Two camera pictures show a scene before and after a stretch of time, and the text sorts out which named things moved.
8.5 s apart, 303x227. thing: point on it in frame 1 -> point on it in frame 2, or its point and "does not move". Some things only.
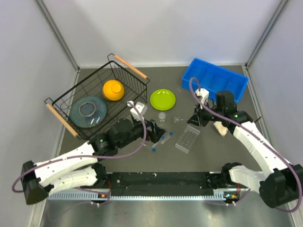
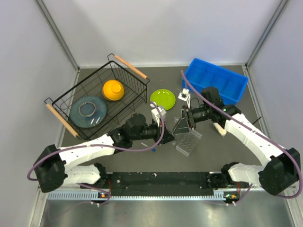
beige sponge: (222, 130) does not move
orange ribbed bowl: (113, 90) does not move
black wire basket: (88, 108) does not move
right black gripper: (194, 119) -> (182, 125)
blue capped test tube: (153, 149) does not move
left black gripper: (149, 134) -> (167, 137)
